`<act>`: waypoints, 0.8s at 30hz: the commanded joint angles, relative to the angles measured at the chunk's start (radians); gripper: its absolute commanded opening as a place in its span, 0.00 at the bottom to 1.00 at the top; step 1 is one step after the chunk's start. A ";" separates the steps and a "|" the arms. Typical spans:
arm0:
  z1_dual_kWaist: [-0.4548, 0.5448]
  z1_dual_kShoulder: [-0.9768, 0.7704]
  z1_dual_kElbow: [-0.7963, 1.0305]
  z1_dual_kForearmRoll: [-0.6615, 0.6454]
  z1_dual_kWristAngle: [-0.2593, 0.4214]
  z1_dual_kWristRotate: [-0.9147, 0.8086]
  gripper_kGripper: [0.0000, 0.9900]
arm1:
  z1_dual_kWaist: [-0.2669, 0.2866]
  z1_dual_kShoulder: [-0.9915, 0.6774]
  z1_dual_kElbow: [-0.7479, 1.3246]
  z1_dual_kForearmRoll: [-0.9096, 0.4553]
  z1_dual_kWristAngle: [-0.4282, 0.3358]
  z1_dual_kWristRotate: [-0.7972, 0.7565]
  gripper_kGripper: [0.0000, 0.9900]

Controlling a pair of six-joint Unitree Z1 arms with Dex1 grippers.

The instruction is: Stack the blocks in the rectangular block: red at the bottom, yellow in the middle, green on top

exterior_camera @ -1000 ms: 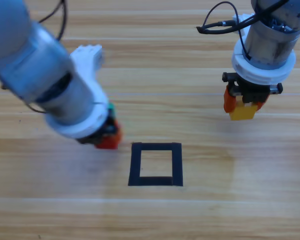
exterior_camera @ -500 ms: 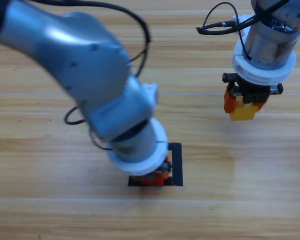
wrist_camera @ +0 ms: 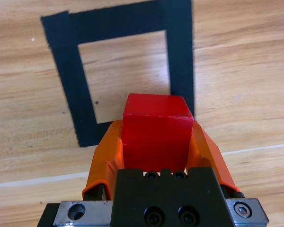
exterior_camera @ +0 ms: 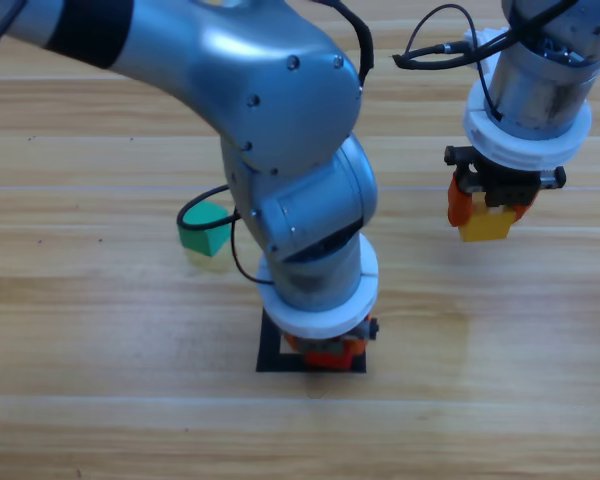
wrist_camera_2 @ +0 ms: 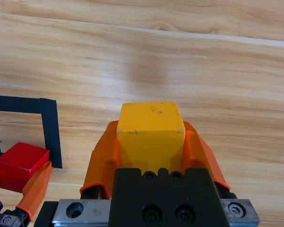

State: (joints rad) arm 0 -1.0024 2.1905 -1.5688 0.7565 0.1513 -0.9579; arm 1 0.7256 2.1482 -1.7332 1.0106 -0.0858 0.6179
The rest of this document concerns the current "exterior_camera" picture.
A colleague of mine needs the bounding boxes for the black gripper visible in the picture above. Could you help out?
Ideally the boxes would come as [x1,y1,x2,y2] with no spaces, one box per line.
[443,144,567,235]
[284,319,381,362]

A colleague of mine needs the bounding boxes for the red block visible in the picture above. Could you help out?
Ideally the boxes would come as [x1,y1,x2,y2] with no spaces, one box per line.
[303,351,355,370]

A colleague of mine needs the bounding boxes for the green block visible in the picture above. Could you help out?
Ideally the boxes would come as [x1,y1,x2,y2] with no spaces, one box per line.
[178,202,231,259]

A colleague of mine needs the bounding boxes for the yellow block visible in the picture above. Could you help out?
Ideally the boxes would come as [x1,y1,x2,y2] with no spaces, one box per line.
[458,205,514,245]

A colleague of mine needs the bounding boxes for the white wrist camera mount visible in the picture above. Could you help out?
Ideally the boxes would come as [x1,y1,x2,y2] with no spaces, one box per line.
[462,27,594,175]
[256,234,380,340]

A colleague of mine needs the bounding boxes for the black tape square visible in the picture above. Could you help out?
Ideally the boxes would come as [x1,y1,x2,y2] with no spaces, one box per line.
[255,305,369,374]

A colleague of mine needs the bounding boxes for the thin gripper wire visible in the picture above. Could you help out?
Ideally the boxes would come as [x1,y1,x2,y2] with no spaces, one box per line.
[404,3,504,121]
[228,212,276,287]

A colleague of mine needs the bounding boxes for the black hanging cable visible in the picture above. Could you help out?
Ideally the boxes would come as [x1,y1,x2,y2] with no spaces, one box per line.
[0,0,29,61]

